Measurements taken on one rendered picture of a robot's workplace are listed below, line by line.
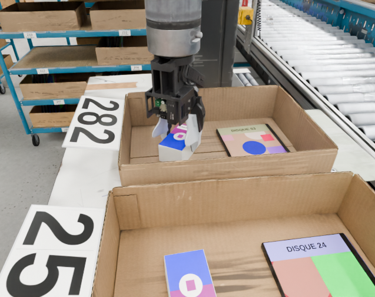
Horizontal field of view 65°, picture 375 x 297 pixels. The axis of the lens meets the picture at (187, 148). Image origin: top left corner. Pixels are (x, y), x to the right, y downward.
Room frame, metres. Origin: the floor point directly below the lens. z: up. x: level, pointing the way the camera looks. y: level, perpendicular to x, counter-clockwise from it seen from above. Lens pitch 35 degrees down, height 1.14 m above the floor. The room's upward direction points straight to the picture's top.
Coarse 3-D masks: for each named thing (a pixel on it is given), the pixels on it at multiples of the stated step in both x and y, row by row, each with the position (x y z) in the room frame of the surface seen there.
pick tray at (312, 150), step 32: (128, 96) 0.64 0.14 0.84; (224, 96) 0.67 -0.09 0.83; (256, 96) 0.68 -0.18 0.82; (288, 96) 0.62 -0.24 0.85; (128, 128) 0.57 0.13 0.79; (288, 128) 0.59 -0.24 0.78; (320, 128) 0.48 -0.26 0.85; (128, 160) 0.49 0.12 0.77; (192, 160) 0.38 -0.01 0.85; (224, 160) 0.38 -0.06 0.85; (256, 160) 0.39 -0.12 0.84; (288, 160) 0.40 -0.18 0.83; (320, 160) 0.41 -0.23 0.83
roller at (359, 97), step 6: (324, 96) 0.85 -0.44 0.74; (330, 96) 0.84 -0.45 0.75; (336, 96) 0.84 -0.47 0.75; (342, 96) 0.84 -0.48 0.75; (348, 96) 0.84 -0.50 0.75; (354, 96) 0.84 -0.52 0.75; (360, 96) 0.84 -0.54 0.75; (366, 96) 0.84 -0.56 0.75; (372, 96) 0.84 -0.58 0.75; (330, 102) 0.82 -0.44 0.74; (336, 102) 0.82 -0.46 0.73; (342, 102) 0.82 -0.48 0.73; (348, 102) 0.83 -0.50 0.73; (354, 102) 0.83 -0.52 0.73; (360, 102) 0.83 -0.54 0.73
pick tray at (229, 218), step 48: (144, 192) 0.32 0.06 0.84; (192, 192) 0.33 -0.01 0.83; (240, 192) 0.33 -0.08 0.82; (288, 192) 0.34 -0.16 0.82; (336, 192) 0.35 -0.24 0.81; (144, 240) 0.29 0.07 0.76; (192, 240) 0.29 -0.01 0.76; (240, 240) 0.29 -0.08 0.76; (96, 288) 0.17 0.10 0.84; (144, 288) 0.21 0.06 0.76; (240, 288) 0.21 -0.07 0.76
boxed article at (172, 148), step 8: (176, 128) 0.56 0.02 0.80; (184, 128) 0.56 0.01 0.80; (168, 136) 0.53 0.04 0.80; (176, 136) 0.53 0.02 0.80; (184, 136) 0.53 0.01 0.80; (160, 144) 0.50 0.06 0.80; (168, 144) 0.50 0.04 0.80; (176, 144) 0.50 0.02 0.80; (184, 144) 0.50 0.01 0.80; (160, 152) 0.49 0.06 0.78; (168, 152) 0.48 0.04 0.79; (176, 152) 0.48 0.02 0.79; (184, 152) 0.48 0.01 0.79; (192, 152) 0.52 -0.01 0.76; (160, 160) 0.49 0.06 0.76; (168, 160) 0.49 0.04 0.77; (176, 160) 0.48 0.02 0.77
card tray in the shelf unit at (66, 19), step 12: (0, 12) 1.65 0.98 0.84; (12, 12) 1.66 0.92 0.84; (24, 12) 1.67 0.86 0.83; (36, 12) 1.67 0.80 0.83; (48, 12) 1.68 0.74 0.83; (60, 12) 1.69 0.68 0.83; (72, 12) 1.70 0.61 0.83; (84, 12) 1.93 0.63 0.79; (12, 24) 1.66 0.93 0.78; (24, 24) 1.67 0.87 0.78; (36, 24) 1.67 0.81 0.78; (48, 24) 1.68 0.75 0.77; (60, 24) 1.69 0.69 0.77; (72, 24) 1.70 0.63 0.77
